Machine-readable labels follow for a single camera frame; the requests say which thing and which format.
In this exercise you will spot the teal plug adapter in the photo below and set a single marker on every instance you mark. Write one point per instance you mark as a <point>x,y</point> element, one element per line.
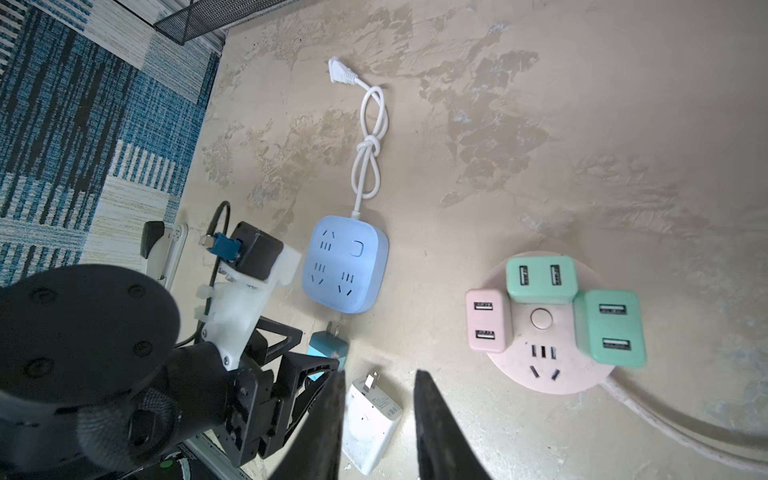
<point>329,344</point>

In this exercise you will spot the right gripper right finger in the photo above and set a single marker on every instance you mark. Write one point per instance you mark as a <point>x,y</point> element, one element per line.
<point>442,450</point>

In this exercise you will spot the light green plug adapter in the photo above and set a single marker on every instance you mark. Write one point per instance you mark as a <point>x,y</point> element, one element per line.
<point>542,279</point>

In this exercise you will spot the blue square power strip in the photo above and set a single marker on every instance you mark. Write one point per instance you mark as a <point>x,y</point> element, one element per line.
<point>345,264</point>

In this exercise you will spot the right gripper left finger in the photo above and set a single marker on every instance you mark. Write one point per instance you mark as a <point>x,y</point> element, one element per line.
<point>315,453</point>

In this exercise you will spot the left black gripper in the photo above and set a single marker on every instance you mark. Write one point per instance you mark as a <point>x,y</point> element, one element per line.
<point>272,390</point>

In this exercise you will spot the white square plug adapter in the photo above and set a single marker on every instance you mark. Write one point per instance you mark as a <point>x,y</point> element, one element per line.
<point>370,419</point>

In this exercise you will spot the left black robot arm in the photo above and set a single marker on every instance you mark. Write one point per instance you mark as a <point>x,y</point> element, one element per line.
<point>93,381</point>

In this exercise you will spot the pink plug adapter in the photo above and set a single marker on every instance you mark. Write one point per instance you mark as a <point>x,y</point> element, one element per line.
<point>488,320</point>

